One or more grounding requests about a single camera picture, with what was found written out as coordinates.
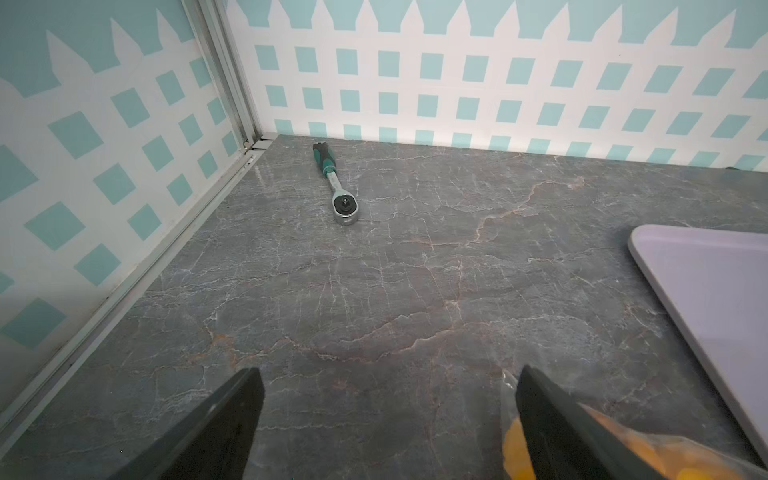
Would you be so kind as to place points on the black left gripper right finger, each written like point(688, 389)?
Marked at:
point(564, 441)

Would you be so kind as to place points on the lavender plastic tray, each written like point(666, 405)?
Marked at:
point(713, 285)

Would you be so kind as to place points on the ziploc bag of orange cookies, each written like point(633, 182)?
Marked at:
point(674, 457)

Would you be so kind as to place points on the green handled ratchet wrench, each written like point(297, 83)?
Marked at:
point(344, 204)

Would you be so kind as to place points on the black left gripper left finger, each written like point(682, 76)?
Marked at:
point(212, 442)

